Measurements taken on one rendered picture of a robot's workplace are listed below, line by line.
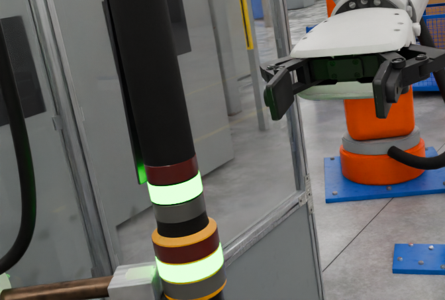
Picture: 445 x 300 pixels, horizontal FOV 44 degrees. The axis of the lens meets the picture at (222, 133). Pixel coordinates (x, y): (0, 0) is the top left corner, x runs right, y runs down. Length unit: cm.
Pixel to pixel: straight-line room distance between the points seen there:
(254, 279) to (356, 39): 131
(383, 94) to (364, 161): 396
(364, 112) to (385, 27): 379
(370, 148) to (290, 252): 256
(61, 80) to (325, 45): 75
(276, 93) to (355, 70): 8
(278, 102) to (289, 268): 147
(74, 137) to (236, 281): 71
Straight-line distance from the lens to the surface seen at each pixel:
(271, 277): 181
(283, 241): 184
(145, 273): 38
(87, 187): 121
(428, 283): 328
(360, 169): 442
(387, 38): 49
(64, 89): 116
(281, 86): 46
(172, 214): 35
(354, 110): 430
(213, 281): 37
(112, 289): 38
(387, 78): 44
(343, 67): 49
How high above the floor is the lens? 172
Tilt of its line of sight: 15 degrees down
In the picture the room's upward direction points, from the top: 10 degrees counter-clockwise
